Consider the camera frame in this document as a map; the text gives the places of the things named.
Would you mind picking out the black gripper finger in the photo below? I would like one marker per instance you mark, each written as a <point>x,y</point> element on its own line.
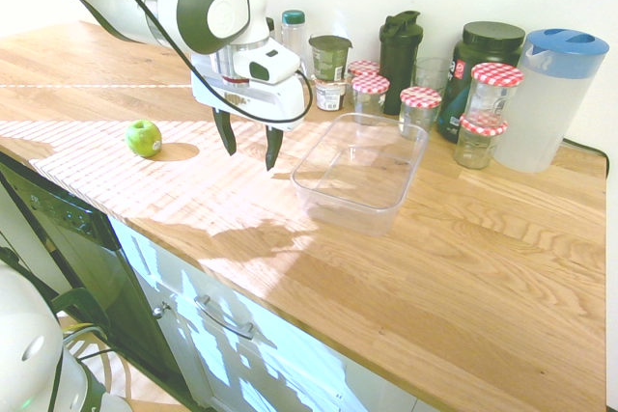
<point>225,132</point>
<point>273,146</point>

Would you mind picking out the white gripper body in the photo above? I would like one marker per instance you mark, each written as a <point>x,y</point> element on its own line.
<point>270,103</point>

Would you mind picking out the green apple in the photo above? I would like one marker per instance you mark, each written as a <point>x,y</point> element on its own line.
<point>143,138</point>

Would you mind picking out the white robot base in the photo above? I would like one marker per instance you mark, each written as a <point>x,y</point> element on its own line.
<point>29,335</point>

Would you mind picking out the clear plastic container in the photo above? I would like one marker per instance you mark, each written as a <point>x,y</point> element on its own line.
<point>359,175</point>

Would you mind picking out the white yogurt cup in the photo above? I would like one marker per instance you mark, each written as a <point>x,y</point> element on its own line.
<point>330,93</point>

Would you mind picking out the clear bottle teal cap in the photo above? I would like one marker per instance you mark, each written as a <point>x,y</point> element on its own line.
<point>293,35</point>

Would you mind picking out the green yogurt cup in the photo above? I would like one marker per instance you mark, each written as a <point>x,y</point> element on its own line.
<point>329,57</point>

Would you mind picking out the glass jar red checkered lid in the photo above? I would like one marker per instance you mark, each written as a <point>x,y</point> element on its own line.
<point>420,110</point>
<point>370,93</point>
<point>363,67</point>

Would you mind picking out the black shaker bottle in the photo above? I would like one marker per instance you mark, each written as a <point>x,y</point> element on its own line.
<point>398,60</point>

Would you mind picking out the clear drinking glass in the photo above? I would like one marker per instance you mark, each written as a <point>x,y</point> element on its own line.
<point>432,74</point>

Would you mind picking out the metal cabinet knob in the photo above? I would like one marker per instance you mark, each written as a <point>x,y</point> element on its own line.
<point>161,310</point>

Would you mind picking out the black dishwasher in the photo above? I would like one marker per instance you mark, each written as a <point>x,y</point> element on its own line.
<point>82,257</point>

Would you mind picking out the faceted jar red checkered lid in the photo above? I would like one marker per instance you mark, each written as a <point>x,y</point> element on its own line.
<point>475,146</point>

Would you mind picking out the tall jar red checkered lid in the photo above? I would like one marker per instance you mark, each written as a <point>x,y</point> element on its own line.
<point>495,93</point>

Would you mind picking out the dark protein powder tub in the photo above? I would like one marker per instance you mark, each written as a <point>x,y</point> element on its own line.
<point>487,45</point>

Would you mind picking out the white kitchen cabinet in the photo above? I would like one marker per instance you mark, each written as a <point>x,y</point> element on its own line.
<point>289,373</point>

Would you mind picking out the plastic pitcher blue lid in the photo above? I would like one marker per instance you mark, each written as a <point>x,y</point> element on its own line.
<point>550,103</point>

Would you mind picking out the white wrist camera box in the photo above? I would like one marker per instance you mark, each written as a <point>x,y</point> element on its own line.
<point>270,64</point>

